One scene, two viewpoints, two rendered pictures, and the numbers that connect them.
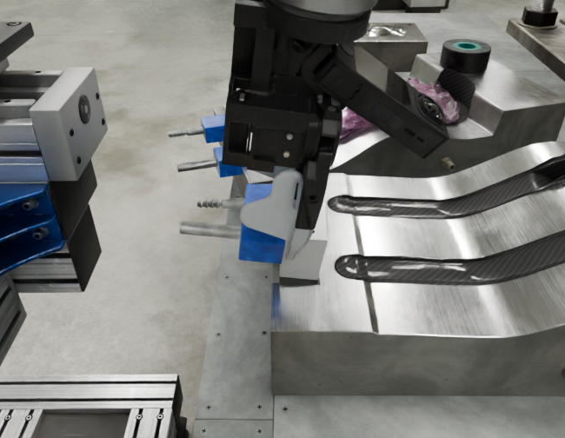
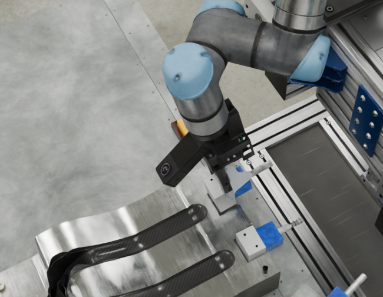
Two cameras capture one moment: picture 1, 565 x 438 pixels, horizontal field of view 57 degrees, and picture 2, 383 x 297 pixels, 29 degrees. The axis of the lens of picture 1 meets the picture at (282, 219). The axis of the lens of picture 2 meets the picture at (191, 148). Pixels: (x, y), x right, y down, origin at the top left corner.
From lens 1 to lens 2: 1.37 m
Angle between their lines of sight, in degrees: 82
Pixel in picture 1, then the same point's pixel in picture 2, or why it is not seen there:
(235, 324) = (253, 207)
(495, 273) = (131, 246)
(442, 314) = (150, 206)
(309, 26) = not seen: hidden behind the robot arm
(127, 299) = not seen: outside the picture
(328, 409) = not seen: hidden behind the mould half
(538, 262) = (112, 249)
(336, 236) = (214, 229)
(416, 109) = (169, 158)
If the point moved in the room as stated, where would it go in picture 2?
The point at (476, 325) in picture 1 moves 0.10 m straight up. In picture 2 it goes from (135, 208) to (128, 184)
